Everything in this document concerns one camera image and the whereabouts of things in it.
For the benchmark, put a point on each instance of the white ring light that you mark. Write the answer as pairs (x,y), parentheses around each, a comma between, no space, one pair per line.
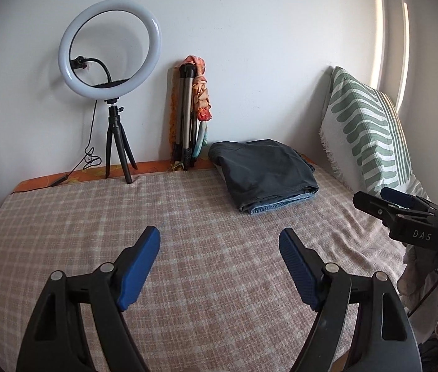
(109,49)

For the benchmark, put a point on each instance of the folded blue jeans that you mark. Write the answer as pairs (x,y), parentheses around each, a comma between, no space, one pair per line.
(266,207)

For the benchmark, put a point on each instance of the right hand white glove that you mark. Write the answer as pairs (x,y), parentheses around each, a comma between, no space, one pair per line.
(418,288)

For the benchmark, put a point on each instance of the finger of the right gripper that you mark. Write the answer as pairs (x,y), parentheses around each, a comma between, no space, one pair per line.
(405,200)

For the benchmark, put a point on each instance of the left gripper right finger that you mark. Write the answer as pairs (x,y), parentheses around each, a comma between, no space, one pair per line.
(306,269)

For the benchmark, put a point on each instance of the orange bed sheet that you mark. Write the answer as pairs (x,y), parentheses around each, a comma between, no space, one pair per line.
(97,173)

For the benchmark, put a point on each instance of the orange floral cloth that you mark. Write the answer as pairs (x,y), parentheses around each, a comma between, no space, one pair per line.
(202,109)

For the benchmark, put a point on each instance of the folded silver tripod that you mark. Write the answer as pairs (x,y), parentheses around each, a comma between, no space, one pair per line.
(187,135)

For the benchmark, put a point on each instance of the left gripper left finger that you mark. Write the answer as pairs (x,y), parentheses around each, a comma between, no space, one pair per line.
(133,266)

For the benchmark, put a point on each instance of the green patterned white pillow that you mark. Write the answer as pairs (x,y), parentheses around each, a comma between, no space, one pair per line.
(363,138)

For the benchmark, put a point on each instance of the beige plaid bed blanket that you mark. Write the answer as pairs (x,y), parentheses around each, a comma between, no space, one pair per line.
(219,296)

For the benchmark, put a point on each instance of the dark grey pants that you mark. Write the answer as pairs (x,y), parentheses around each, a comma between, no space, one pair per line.
(262,171)

